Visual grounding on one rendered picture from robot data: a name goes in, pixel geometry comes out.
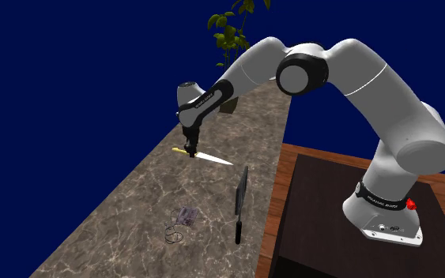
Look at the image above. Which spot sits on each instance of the green potted plant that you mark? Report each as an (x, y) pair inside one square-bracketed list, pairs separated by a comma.
[(230, 34)]

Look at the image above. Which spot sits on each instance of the black cleaver knife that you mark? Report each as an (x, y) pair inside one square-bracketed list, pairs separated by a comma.
[(241, 192)]

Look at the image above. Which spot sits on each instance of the dark robot stand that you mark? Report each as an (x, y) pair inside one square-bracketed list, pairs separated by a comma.
[(322, 231)]

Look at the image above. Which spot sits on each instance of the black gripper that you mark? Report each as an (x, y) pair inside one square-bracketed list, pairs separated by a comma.
[(190, 136)]

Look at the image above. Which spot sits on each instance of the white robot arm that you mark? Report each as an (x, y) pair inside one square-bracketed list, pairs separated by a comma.
[(380, 104)]

